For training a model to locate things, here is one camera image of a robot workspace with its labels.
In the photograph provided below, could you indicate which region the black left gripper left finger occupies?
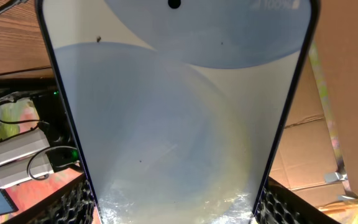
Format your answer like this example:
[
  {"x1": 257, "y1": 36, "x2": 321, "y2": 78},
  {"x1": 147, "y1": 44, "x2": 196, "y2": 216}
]
[{"x1": 7, "y1": 174, "x2": 96, "y2": 224}]

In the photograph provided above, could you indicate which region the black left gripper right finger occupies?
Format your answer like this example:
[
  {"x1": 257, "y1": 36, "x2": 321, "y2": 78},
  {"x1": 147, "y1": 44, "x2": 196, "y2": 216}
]
[{"x1": 253, "y1": 177, "x2": 339, "y2": 224}]

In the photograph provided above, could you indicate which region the Samsung Galaxy smartphone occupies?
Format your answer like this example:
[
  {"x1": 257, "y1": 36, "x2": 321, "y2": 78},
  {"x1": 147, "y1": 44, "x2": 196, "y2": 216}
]
[{"x1": 35, "y1": 0, "x2": 320, "y2": 223}]

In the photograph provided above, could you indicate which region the cardboard wall panel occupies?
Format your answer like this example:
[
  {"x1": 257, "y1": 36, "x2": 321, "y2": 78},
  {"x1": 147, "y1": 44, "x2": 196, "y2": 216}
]
[{"x1": 270, "y1": 0, "x2": 358, "y2": 207}]

